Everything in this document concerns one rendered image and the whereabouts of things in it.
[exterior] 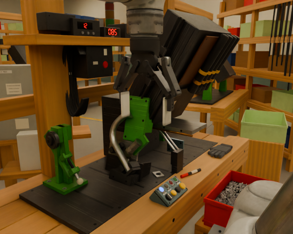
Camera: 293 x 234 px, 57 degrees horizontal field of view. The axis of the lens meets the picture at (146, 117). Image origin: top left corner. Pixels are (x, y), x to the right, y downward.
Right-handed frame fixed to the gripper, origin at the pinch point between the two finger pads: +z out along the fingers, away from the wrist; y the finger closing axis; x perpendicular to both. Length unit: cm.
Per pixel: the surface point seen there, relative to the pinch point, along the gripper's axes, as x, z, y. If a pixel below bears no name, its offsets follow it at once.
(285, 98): 316, 43, -16
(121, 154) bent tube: 30, 29, -36
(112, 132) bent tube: 33, 21, -43
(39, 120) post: 13, 15, -71
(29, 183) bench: 4, 43, -69
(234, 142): 111, 41, -10
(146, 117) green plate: 38.6, 12.3, -28.0
